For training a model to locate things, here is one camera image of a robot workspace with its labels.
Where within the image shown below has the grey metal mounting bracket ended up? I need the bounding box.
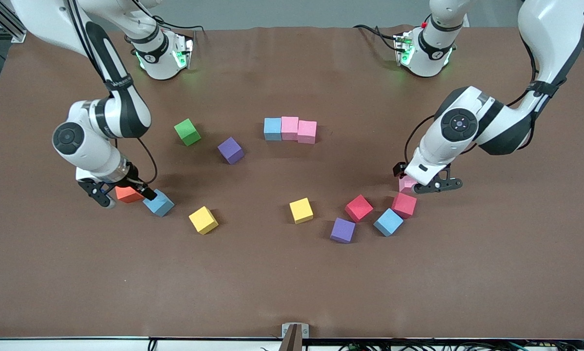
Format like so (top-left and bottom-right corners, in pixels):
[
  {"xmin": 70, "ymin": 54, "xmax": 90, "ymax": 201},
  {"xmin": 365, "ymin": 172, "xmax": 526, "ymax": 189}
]
[{"xmin": 281, "ymin": 323, "xmax": 310, "ymax": 351}]

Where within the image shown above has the green foam cube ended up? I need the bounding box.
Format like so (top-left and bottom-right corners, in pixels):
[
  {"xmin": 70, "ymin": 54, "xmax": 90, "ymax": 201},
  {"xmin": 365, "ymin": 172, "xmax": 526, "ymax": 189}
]
[{"xmin": 174, "ymin": 118, "xmax": 202, "ymax": 147}]

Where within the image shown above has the brown paper table cover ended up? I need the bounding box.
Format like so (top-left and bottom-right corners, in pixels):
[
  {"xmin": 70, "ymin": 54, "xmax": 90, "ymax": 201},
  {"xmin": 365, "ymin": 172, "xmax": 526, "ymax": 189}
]
[{"xmin": 0, "ymin": 25, "xmax": 584, "ymax": 339}]

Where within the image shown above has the red foam cube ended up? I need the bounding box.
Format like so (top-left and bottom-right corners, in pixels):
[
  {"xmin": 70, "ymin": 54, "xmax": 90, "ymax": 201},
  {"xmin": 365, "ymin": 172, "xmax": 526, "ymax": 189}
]
[
  {"xmin": 344, "ymin": 194, "xmax": 374, "ymax": 223},
  {"xmin": 392, "ymin": 193, "xmax": 418, "ymax": 219}
]

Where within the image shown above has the orange foam cube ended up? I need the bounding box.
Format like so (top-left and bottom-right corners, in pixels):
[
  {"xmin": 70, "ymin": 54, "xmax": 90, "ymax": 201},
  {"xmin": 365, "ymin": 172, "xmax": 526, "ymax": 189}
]
[{"xmin": 115, "ymin": 184, "xmax": 145, "ymax": 204}]

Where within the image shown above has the black base cable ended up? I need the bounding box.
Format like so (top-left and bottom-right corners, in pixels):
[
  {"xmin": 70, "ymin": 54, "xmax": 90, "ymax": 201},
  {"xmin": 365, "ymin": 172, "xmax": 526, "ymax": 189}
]
[{"xmin": 353, "ymin": 23, "xmax": 401, "ymax": 52}]

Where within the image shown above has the black cable bundle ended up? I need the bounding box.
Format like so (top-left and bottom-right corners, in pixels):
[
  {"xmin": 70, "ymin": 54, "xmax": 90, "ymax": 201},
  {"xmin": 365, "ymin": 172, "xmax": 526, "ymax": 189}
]
[{"xmin": 338, "ymin": 339, "xmax": 584, "ymax": 351}]

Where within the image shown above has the yellow foam cube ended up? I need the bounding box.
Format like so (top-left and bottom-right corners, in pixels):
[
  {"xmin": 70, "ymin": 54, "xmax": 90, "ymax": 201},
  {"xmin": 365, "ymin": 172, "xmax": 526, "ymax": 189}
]
[
  {"xmin": 188, "ymin": 205, "xmax": 220, "ymax": 235},
  {"xmin": 289, "ymin": 197, "xmax": 315, "ymax": 225}
]

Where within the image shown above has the purple foam cube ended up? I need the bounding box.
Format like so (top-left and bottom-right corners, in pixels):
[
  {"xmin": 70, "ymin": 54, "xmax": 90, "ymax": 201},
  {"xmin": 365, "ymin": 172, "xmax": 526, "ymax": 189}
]
[
  {"xmin": 329, "ymin": 217, "xmax": 357, "ymax": 244},
  {"xmin": 217, "ymin": 136, "xmax": 245, "ymax": 165}
]

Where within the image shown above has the blue foam cube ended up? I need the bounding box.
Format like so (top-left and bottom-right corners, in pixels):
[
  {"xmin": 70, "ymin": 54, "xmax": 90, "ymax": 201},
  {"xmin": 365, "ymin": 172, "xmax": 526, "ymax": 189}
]
[
  {"xmin": 264, "ymin": 117, "xmax": 282, "ymax": 141},
  {"xmin": 373, "ymin": 208, "xmax": 404, "ymax": 237},
  {"xmin": 143, "ymin": 189, "xmax": 175, "ymax": 217}
]

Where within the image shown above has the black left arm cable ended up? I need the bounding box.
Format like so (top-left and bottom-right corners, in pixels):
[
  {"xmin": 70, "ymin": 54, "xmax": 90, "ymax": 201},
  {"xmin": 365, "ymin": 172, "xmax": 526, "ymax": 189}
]
[{"xmin": 403, "ymin": 37, "xmax": 565, "ymax": 166}]

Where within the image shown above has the arm base box green light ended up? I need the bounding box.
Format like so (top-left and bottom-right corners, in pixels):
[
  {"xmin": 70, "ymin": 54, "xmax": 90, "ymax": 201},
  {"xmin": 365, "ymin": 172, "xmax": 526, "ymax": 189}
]
[
  {"xmin": 172, "ymin": 33, "xmax": 195, "ymax": 70},
  {"xmin": 393, "ymin": 32, "xmax": 415, "ymax": 66}
]

